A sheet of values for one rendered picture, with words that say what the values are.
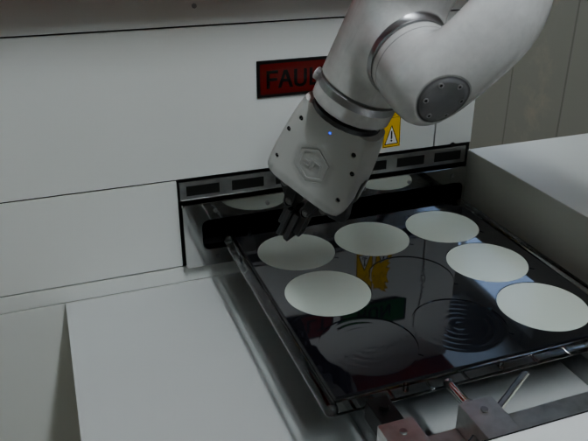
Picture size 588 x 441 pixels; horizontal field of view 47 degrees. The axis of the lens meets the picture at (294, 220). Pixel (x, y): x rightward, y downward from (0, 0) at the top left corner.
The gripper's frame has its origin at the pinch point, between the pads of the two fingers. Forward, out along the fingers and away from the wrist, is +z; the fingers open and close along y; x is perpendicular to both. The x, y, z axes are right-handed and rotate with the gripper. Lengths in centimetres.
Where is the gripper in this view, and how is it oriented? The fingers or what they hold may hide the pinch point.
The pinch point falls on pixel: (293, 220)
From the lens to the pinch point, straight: 77.9
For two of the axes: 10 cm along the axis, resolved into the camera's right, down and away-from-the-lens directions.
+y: 7.7, 5.9, -2.5
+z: -3.6, 7.2, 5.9
